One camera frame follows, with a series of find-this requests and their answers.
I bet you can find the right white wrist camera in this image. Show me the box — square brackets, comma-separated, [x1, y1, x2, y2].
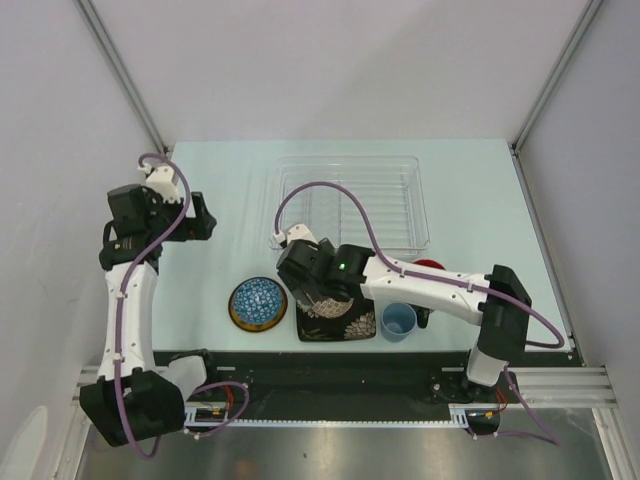
[272, 223, 317, 249]

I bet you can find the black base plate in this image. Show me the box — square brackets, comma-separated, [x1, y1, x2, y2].
[204, 351, 517, 422]

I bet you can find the blue patterned bowl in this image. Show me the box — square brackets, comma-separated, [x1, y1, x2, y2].
[231, 277, 284, 326]

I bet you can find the red black mug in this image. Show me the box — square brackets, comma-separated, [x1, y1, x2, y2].
[411, 259, 445, 329]

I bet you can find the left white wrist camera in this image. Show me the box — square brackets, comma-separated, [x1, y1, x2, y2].
[138, 163, 182, 204]

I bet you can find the red-white patterned bowl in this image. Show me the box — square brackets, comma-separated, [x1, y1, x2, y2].
[308, 298, 354, 319]

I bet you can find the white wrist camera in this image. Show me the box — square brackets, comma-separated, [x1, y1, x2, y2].
[138, 163, 182, 204]
[272, 223, 317, 249]

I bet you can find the yellow round plate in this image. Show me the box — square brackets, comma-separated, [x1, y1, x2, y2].
[228, 280, 288, 333]

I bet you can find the grey cable duct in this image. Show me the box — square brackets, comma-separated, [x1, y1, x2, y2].
[182, 402, 501, 436]

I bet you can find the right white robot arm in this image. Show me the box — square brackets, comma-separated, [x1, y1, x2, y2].
[276, 239, 531, 401]

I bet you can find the black floral square plate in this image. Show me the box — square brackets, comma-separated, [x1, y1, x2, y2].
[296, 297, 377, 342]

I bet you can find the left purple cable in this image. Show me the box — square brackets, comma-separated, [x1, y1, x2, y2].
[112, 152, 250, 460]

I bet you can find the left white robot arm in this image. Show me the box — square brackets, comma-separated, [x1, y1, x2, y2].
[79, 184, 221, 447]

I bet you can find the light blue cup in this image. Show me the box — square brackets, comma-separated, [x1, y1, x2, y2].
[380, 303, 417, 343]

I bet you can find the clear wire dish rack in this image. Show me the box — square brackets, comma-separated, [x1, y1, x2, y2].
[272, 155, 430, 259]

